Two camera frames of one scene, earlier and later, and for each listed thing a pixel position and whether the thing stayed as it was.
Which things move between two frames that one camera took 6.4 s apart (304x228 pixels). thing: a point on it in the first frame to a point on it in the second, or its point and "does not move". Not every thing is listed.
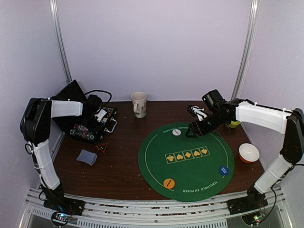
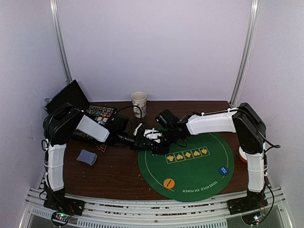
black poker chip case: x=78 y=127 does not move
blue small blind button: x=223 y=170 does not move
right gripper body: x=198 y=126 to x=164 y=141
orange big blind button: x=169 y=183 does not move
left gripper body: x=90 y=122 to x=133 y=143
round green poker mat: x=184 y=169 does not move
